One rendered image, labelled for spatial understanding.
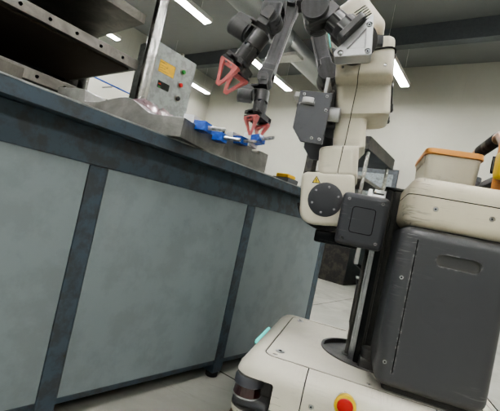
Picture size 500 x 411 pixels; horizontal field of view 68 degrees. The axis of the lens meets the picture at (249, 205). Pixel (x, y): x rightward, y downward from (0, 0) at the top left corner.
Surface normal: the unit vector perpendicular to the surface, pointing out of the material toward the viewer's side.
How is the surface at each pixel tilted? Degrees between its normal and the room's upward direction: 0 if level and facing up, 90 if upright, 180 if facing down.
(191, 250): 90
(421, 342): 90
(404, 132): 90
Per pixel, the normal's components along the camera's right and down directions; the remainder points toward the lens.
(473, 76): -0.57, -0.14
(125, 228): 0.76, 0.14
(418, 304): -0.27, -0.09
